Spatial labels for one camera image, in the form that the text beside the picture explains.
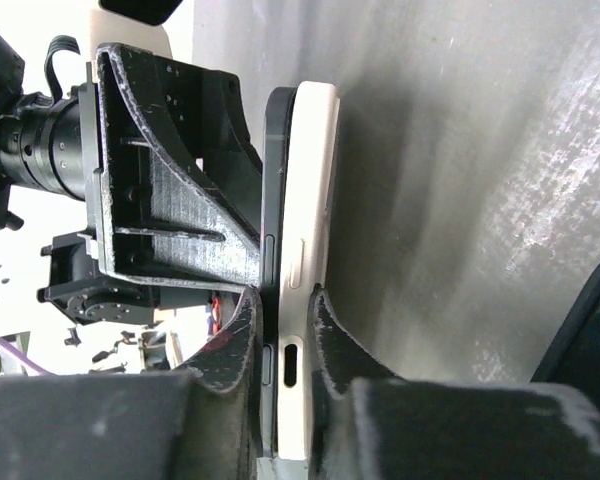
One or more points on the black smartphone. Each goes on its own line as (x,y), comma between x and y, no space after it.
(277,123)

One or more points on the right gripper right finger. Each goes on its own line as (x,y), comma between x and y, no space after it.
(370,423)

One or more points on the beige phone case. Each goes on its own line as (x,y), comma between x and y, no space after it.
(304,253)

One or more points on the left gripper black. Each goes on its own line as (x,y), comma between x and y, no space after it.
(172,182)

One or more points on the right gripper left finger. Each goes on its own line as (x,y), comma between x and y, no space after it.
(198,421)

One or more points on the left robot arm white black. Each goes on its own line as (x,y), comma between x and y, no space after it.
(40,149)

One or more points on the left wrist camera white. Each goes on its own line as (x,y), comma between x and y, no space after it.
(138,24)

